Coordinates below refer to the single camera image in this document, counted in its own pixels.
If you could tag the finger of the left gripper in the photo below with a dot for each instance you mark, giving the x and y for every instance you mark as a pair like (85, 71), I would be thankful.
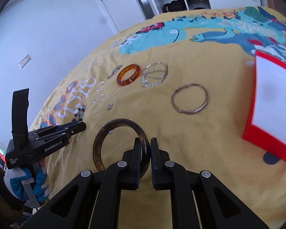
(80, 128)
(52, 129)

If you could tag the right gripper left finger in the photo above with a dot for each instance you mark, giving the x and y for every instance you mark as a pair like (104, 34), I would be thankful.
(91, 200)

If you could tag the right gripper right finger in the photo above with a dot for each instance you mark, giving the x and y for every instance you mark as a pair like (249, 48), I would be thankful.
(198, 200)

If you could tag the white bedroom door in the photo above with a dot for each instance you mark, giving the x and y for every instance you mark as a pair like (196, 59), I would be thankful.
(124, 13)

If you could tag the left gloved hand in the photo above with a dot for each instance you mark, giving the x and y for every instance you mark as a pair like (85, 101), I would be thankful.
(23, 186)

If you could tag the silver twisted hoop lower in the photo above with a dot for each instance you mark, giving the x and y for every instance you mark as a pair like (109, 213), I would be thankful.
(99, 98)

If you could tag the silver twisted hoop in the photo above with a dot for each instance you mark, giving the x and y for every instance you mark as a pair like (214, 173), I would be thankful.
(99, 98)
(100, 86)

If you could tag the silver twisted hoop upper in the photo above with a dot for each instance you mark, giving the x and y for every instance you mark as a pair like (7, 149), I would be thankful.
(100, 86)

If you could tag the amber orange bangle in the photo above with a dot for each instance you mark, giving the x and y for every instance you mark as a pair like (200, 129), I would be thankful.
(128, 75)

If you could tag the silver hair clip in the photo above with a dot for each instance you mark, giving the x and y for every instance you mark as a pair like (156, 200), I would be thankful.
(114, 71)

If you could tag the red white shallow box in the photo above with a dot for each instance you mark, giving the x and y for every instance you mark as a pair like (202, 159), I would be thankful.
(266, 122)

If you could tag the thin gold bangle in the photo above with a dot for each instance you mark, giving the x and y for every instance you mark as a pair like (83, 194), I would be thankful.
(190, 99)

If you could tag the yellow dinosaur print bedspread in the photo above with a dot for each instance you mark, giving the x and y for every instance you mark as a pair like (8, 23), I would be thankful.
(213, 48)

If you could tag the black clothes pile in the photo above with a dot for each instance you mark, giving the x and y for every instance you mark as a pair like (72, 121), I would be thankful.
(177, 5)

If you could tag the wall light switch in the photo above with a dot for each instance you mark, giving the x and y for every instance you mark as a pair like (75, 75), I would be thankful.
(25, 61)

